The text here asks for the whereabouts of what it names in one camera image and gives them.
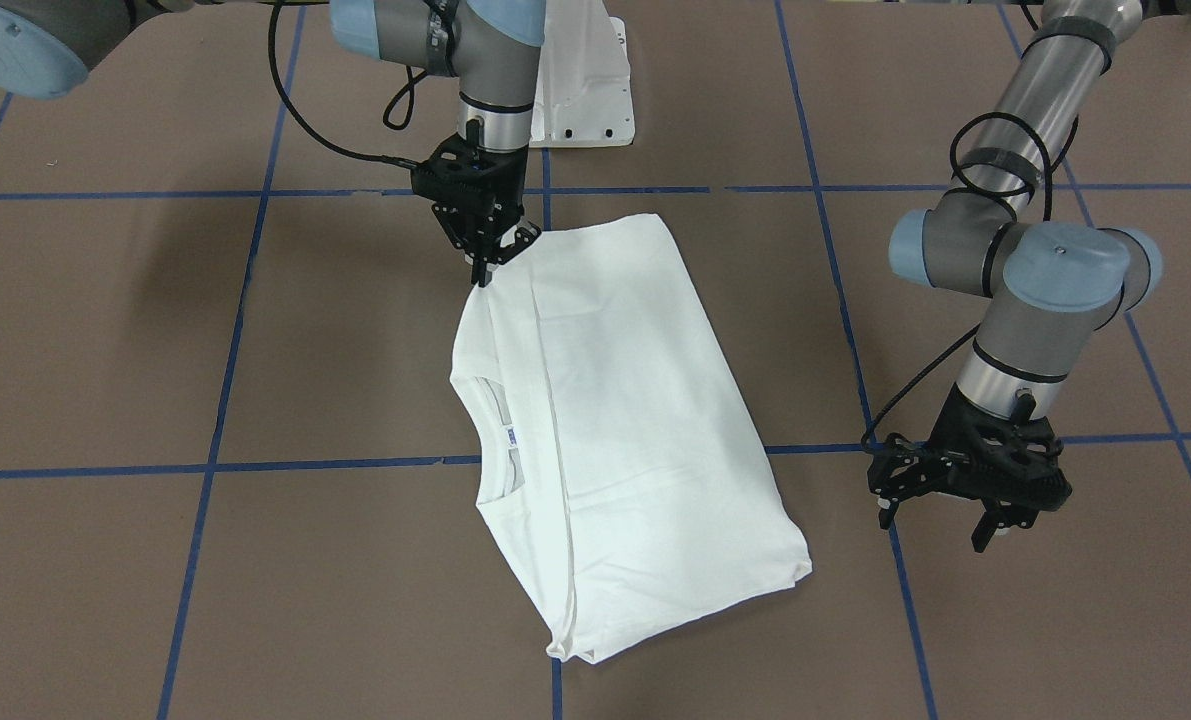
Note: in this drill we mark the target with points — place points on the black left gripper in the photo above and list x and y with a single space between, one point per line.
913 477

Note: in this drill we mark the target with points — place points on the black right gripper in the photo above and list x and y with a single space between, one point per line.
506 192

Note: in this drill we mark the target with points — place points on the white long-sleeve printed shirt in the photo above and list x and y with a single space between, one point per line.
621 477

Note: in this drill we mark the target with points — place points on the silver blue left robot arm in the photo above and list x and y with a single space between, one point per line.
1049 285

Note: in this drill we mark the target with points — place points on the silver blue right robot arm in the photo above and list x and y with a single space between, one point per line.
492 48

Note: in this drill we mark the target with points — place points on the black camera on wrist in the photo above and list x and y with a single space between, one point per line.
901 469

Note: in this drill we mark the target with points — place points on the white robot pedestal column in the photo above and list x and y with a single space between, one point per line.
583 94

